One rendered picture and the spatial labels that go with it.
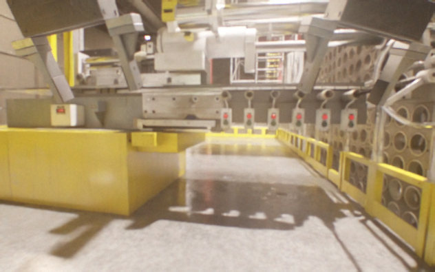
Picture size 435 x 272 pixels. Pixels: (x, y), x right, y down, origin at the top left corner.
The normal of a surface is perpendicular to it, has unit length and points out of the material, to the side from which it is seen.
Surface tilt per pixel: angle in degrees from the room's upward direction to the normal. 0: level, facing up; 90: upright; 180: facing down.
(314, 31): 113
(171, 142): 90
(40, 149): 90
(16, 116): 90
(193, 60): 90
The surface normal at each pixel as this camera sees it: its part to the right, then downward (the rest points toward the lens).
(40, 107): -0.18, 0.07
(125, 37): -0.07, 0.47
